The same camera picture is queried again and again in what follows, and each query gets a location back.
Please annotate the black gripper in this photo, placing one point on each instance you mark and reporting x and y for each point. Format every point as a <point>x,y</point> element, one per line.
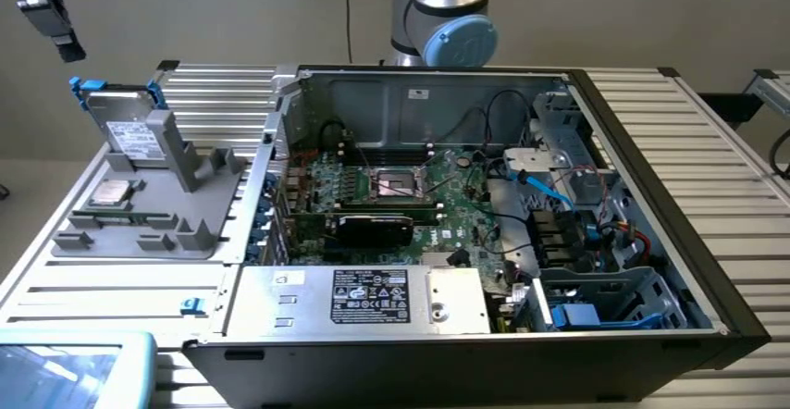
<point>44,8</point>

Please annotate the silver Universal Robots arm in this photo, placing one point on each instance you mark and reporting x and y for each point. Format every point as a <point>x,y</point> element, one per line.
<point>439,6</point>

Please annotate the disk with blue carrier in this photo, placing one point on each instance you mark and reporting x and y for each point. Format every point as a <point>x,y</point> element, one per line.
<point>125,127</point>

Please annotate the blue empty disk carrier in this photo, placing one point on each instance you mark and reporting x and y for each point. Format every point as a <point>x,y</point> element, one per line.
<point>576,315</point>

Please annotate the grey metal disk bay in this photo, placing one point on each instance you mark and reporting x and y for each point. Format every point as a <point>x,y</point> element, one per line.
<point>616,288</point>

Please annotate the silver CPU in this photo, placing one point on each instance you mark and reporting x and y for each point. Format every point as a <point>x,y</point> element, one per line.
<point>109,194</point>

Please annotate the grey parts rack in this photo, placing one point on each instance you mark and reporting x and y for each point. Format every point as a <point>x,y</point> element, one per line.
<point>153,187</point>

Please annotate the green RAM stick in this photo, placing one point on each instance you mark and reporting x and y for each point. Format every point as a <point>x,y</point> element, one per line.
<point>117,218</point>

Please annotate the CPU socket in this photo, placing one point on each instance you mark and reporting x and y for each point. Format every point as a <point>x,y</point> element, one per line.
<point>395,181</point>

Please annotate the small blue clip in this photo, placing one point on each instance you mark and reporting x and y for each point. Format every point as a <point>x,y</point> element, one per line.
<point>191,306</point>

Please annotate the black graphics card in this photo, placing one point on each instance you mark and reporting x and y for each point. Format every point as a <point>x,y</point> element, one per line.
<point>369,231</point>

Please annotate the grey power supply unit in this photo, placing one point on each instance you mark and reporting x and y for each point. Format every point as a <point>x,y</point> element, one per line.
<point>320,302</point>

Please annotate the teach pendant with screen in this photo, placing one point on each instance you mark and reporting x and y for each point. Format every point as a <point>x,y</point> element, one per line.
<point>68,372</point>

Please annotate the green motherboard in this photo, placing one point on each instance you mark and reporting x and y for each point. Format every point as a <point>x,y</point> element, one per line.
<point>456,224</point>

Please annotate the silver chipset heatsink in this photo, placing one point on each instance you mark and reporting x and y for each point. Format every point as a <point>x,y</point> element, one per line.
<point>445,260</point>

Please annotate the black open PC case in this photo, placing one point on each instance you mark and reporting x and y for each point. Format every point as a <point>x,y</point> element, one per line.
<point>432,372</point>

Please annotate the silver drive bracket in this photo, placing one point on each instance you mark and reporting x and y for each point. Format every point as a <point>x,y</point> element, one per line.
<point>534,159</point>

